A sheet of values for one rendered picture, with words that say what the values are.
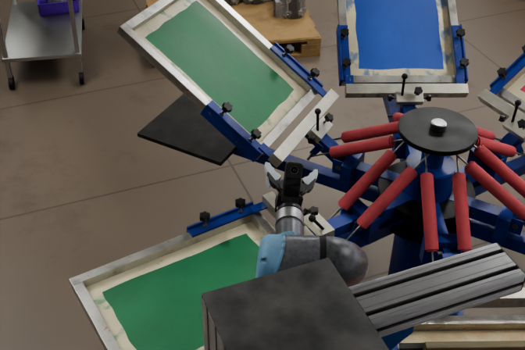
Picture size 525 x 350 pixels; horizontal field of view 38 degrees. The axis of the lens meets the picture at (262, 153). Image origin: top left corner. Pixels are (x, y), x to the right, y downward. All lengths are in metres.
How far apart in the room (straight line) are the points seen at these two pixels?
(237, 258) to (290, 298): 1.59
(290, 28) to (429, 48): 2.50
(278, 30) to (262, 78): 2.70
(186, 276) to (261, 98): 0.92
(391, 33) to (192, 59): 1.05
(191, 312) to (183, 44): 1.20
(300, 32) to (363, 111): 0.98
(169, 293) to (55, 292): 1.49
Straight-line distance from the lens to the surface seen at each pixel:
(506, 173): 3.11
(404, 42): 3.78
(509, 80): 3.69
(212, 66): 3.31
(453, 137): 3.00
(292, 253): 1.59
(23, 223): 4.66
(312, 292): 1.34
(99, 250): 4.39
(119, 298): 2.81
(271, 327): 1.29
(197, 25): 3.44
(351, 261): 1.62
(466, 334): 2.77
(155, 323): 2.72
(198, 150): 3.45
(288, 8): 6.25
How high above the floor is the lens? 3.02
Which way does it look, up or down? 37 degrees down
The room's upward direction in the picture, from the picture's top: 1 degrees clockwise
